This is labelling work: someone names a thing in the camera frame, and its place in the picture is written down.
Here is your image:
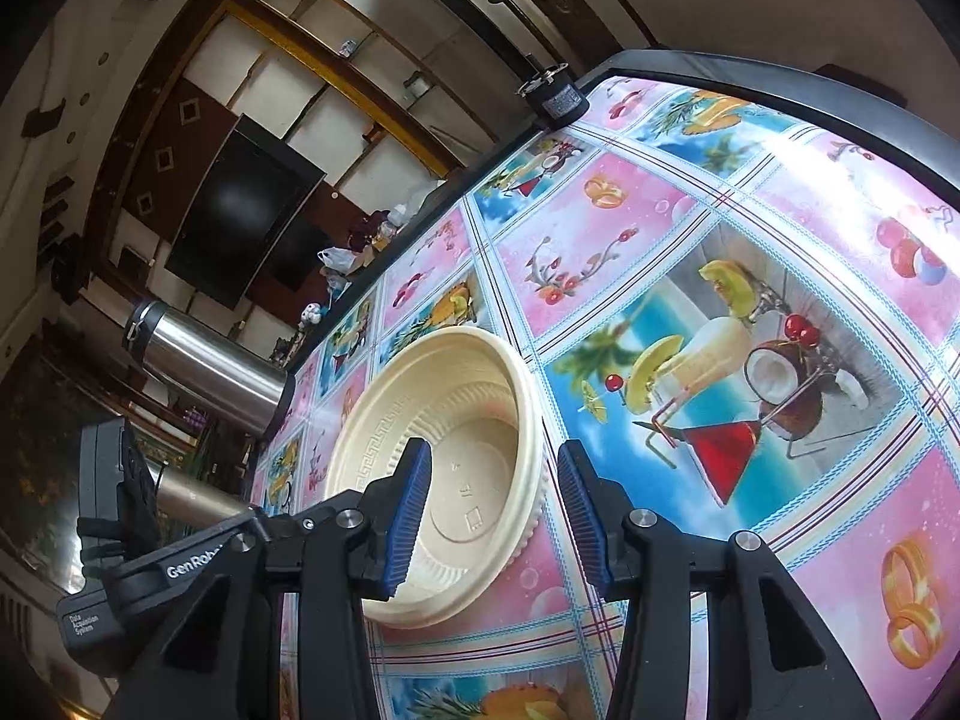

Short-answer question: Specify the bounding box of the large beige plastic bowl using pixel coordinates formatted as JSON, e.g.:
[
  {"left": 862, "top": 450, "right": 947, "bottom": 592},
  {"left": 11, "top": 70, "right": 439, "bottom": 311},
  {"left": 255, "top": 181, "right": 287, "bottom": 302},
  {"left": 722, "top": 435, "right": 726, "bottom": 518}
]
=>
[{"left": 324, "top": 327, "right": 545, "bottom": 629}]

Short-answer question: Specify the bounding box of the wide steel canister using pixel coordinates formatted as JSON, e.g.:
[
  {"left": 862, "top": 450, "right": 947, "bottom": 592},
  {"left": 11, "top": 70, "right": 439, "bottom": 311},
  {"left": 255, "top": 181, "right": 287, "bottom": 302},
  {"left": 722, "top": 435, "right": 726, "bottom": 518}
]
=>
[{"left": 146, "top": 460, "right": 249, "bottom": 530}]

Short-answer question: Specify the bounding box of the tall steel thermos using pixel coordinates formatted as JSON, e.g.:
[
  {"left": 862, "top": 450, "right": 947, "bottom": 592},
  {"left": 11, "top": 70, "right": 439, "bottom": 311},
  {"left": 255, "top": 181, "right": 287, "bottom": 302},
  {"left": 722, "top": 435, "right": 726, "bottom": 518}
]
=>
[{"left": 124, "top": 299, "right": 296, "bottom": 440}]

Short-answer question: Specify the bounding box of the fruit pattern tablecloth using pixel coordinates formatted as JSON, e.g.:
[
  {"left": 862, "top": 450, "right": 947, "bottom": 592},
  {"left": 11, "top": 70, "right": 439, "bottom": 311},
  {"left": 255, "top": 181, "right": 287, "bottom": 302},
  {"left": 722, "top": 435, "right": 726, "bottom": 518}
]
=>
[{"left": 251, "top": 76, "right": 958, "bottom": 718}]

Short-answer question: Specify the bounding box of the black television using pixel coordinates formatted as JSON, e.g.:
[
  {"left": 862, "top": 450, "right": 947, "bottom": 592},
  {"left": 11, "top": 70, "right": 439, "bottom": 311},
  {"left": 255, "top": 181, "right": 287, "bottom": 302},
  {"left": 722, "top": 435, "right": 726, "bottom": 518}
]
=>
[{"left": 166, "top": 115, "right": 324, "bottom": 309}]

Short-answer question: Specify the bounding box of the small black table clamp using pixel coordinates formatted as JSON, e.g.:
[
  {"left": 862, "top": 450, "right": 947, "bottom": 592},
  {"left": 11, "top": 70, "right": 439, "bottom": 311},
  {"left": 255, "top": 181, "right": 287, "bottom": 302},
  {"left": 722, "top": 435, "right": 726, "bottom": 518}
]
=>
[{"left": 517, "top": 64, "right": 589, "bottom": 130}]

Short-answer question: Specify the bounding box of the wooden chair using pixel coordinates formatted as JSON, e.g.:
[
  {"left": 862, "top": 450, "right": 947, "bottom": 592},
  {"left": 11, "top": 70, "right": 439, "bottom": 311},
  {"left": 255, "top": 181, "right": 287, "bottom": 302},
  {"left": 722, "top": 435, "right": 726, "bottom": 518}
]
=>
[{"left": 488, "top": 0, "right": 664, "bottom": 68}]

